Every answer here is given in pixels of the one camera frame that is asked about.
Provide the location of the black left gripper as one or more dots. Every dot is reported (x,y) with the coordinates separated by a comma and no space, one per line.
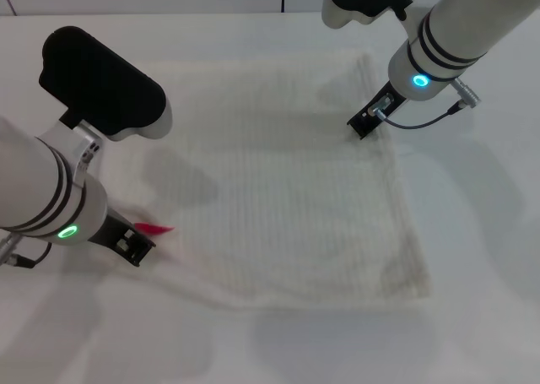
(122,240)

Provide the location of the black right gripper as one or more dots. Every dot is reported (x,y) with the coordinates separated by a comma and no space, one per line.
(375,114)

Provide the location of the red towel tag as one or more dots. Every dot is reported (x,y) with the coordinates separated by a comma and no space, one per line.
(154,228)

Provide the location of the white ribbed towel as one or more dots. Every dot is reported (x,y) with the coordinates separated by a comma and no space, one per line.
(274,190)

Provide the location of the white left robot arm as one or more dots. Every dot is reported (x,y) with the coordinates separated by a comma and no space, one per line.
(34,181)

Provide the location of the silver left camera mount bracket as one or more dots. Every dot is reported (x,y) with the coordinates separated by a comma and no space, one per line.
(84,147)

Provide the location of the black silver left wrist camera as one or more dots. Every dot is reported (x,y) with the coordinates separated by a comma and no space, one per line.
(97,80)

